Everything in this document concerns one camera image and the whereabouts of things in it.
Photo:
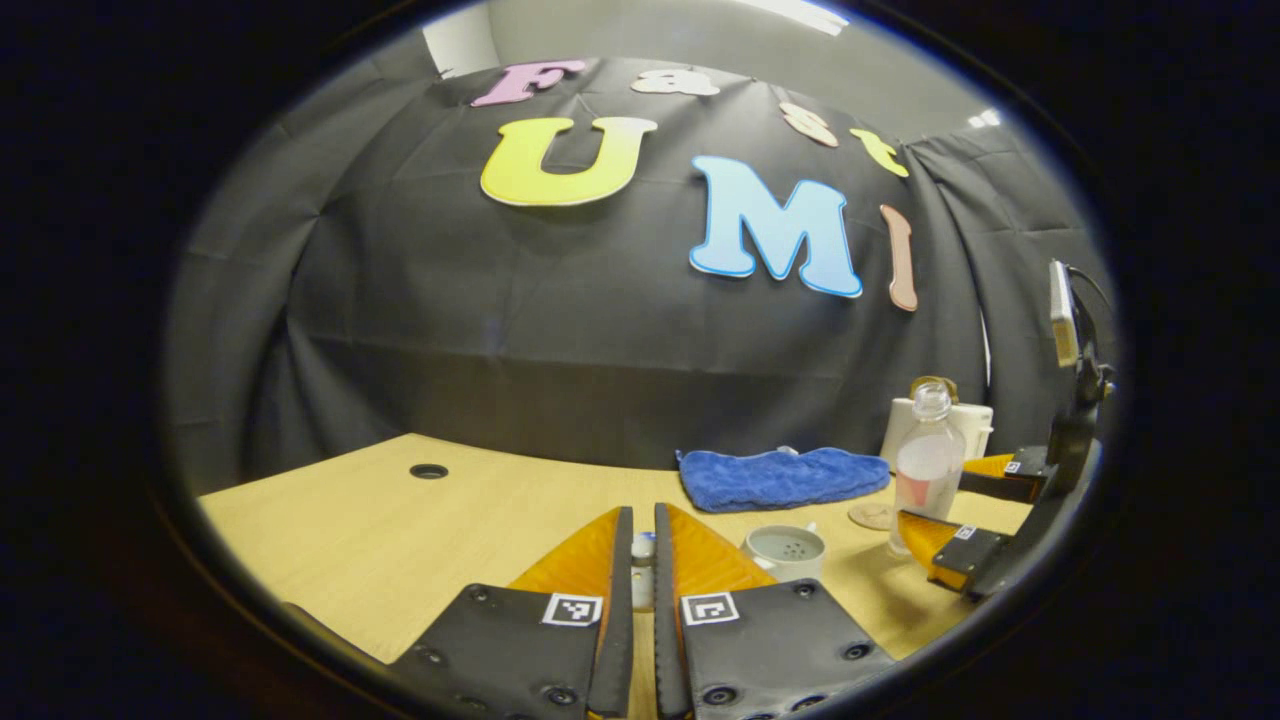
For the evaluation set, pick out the clear plastic water bottle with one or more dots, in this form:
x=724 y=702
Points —
x=925 y=470

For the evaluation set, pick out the round beige coaster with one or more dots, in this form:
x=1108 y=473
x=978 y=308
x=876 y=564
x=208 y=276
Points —
x=868 y=516

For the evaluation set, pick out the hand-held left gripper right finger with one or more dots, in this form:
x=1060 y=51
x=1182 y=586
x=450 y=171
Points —
x=663 y=600

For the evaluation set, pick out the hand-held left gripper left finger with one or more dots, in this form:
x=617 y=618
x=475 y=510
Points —
x=622 y=600

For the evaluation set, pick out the brown bread slice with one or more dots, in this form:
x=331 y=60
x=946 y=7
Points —
x=918 y=385

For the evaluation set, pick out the black backdrop cloth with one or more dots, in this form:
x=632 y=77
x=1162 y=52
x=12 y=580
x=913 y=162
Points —
x=450 y=320

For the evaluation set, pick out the blue towel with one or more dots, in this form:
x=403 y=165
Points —
x=780 y=478

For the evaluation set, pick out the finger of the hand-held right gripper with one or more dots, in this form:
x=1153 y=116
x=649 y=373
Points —
x=1005 y=487
x=965 y=555

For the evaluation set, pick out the white toaster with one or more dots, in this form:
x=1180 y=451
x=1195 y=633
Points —
x=975 y=425

